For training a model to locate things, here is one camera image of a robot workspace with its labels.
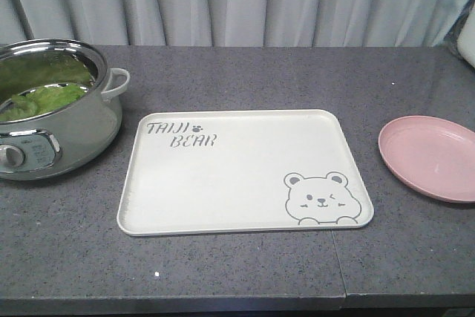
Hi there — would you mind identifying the cream bear print tray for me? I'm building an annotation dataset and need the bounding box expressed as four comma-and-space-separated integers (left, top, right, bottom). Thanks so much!
117, 109, 374, 236

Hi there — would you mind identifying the pink round plate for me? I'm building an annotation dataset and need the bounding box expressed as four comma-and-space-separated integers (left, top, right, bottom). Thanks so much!
378, 115, 474, 203

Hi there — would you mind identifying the green lettuce leaf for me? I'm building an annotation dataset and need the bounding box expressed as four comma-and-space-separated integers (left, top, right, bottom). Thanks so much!
1, 52, 94, 122

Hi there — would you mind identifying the grey pleated curtain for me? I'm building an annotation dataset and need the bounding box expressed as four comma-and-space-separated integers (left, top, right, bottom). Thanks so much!
1, 0, 473, 47

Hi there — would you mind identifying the white appliance at right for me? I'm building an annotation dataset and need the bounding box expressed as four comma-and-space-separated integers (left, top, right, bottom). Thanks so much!
457, 8, 475, 67

